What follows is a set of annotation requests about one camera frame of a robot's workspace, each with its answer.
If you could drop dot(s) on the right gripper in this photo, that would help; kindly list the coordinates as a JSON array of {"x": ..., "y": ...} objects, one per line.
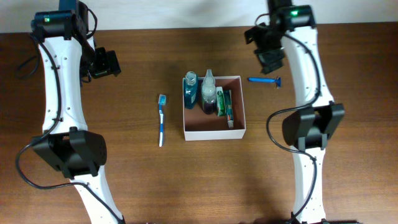
[{"x": 270, "y": 59}]

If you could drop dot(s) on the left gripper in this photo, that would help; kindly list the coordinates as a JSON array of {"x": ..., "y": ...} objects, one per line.
[{"x": 106, "y": 66}]

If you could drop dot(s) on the blue disposable razor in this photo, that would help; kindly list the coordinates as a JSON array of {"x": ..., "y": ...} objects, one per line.
[{"x": 277, "y": 81}]

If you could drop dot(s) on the teal toothpaste tube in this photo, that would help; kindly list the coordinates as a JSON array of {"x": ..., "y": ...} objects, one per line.
[{"x": 229, "y": 108}]

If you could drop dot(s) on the clear blue spray bottle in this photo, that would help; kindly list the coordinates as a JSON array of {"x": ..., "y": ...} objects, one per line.
[{"x": 208, "y": 93}]

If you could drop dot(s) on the green soap box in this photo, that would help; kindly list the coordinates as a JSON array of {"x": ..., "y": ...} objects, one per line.
[{"x": 220, "y": 104}]

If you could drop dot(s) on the teal mouthwash bottle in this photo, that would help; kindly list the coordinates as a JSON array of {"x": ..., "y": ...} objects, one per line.
[{"x": 190, "y": 90}]

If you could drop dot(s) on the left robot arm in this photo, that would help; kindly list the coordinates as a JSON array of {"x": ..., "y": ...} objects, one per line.
[{"x": 70, "y": 58}]

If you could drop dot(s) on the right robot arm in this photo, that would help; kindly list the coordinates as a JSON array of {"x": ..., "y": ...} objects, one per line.
[{"x": 292, "y": 33}]

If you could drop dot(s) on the blue white toothbrush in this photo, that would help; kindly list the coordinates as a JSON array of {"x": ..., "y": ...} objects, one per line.
[{"x": 161, "y": 102}]

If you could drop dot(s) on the white cardboard box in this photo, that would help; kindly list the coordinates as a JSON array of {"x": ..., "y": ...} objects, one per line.
[{"x": 198, "y": 126}]

